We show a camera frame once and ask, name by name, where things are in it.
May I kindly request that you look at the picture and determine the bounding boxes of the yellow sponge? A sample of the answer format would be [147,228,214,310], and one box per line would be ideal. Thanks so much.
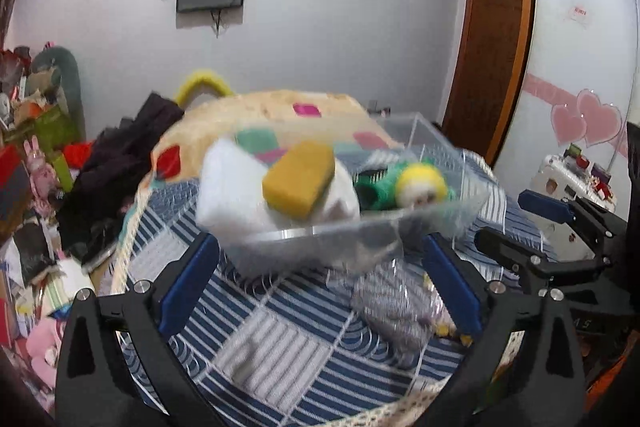
[262,141,336,221]

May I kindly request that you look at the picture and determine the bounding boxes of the pink plush toy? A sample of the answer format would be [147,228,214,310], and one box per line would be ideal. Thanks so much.
[24,321,65,389]

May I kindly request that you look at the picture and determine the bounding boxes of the white cabinet with small items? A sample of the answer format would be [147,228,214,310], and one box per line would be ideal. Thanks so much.
[529,146,623,259]

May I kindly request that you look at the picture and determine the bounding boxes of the steel wool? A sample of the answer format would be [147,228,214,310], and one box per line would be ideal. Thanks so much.
[326,257,475,369]

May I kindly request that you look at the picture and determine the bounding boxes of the pink bunny doll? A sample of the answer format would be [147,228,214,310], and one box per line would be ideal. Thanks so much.
[24,140,57,208]

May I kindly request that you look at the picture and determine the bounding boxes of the green cardboard box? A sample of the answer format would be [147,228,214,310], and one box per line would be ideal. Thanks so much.
[4,105,82,150]

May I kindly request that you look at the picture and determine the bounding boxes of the dark clothes pile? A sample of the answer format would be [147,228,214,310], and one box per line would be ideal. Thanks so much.
[56,91,187,259]

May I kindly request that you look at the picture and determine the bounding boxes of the yellow fuzzy hoop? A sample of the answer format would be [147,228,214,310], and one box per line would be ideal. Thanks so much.
[174,69,236,110]

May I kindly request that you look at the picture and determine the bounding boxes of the clear plastic box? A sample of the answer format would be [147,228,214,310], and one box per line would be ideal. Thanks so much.
[220,111,497,275]

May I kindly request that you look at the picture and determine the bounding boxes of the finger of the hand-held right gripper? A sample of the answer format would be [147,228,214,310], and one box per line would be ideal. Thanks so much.
[473,227,615,299]
[518,189,628,253]

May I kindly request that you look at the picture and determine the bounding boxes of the green and yellow plush doll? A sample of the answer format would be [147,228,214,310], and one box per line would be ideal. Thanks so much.
[353,160,457,212]

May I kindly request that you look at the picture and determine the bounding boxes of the brown wooden door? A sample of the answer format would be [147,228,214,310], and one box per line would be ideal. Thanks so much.
[413,0,537,166]

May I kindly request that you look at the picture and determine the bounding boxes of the cream patchwork blanket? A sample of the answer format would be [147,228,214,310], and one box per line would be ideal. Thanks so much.
[150,89,407,184]

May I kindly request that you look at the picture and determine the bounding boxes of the blue striped bed sheet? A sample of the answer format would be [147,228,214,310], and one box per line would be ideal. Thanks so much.
[111,181,557,427]

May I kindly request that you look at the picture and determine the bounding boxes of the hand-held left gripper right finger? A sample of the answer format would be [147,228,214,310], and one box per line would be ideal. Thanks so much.
[422,232,587,427]

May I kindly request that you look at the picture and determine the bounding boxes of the small pink wall sticker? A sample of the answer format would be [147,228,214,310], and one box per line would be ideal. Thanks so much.
[567,1,594,28]

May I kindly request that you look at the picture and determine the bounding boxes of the pink heart wall stickers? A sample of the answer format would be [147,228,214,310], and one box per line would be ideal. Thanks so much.
[551,89,624,150]

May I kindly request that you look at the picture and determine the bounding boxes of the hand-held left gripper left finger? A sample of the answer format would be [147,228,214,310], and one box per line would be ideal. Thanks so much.
[54,231,223,427]

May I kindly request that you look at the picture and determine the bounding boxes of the white fluffy cloth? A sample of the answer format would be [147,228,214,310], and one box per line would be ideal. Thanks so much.
[196,139,362,239]

